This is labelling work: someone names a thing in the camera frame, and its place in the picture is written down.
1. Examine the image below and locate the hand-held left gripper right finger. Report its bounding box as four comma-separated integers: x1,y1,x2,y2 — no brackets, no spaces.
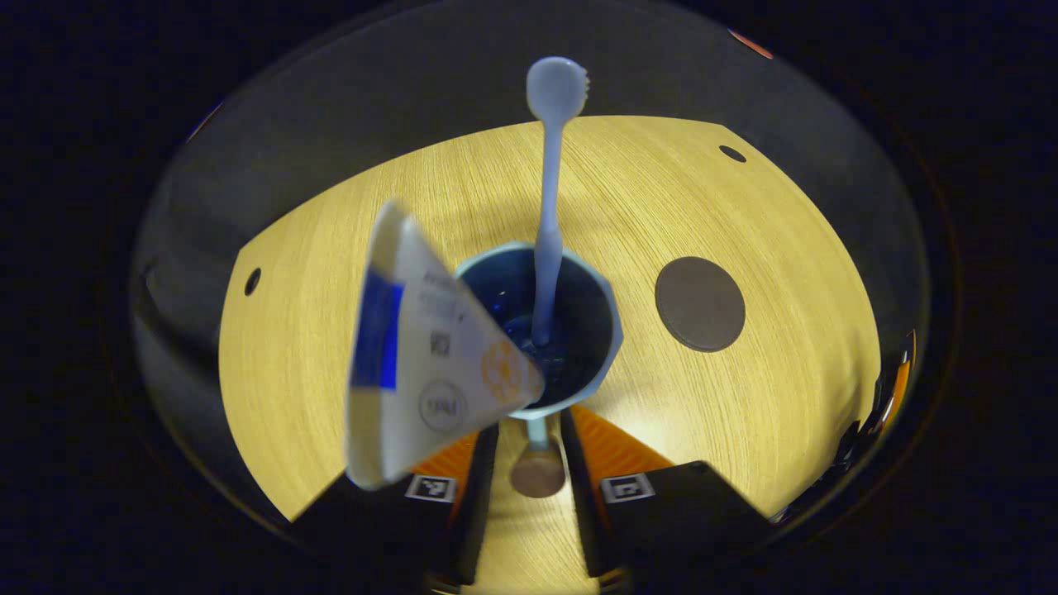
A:
560,405,778,579

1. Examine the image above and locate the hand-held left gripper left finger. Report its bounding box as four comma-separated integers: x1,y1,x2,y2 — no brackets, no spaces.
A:
289,421,501,589

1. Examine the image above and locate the white toothpaste tube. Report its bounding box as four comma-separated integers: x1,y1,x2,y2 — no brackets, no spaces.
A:
344,201,546,491

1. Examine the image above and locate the pale blue cup wooden handle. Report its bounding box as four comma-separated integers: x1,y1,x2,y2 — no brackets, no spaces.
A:
452,240,625,500

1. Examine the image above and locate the dark round coaster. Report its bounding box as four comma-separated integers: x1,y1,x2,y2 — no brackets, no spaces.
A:
655,256,746,354

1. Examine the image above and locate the white toothbrush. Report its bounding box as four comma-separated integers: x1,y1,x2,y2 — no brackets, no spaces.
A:
526,56,590,348

